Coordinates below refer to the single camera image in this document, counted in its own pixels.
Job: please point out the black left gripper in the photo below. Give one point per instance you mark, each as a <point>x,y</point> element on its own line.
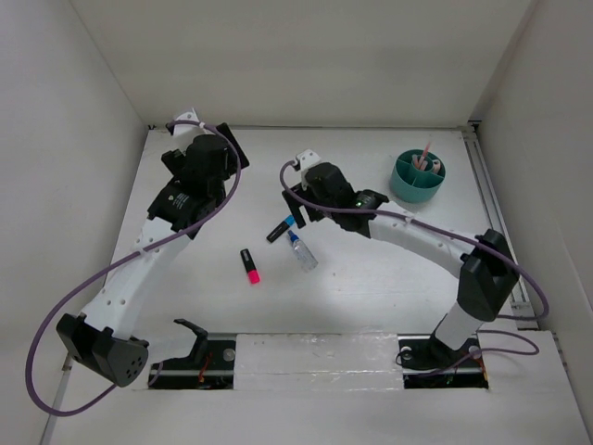
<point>232,162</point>

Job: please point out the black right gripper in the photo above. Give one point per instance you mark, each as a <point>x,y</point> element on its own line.
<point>296,209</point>

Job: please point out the blue highlighter black body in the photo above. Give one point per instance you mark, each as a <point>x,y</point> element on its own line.
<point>280,229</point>

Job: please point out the clear bottle blue cap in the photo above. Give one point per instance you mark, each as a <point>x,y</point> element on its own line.
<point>306,259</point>

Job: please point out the pink purple pen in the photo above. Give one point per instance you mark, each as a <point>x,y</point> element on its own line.
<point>421,160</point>

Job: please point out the pink highlighter black body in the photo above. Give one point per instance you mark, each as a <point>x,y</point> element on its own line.
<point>252,272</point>

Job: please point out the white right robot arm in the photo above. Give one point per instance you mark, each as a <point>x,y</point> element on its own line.
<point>482,265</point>

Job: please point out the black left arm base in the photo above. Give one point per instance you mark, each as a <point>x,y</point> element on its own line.
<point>209,365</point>

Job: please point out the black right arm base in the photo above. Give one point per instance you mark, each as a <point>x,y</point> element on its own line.
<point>427,364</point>

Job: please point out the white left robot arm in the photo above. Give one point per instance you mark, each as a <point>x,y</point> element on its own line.
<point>100,337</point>

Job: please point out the teal round desk organizer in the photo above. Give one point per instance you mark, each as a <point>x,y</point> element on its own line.
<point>412,185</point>

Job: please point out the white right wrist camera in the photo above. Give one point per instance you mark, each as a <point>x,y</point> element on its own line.
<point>304,161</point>

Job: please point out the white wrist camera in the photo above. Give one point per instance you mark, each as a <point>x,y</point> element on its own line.
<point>186,123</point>
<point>304,161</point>

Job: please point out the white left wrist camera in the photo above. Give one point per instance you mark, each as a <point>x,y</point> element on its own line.
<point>186,123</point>

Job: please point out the aluminium side rail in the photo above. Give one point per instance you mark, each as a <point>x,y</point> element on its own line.
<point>519,300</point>

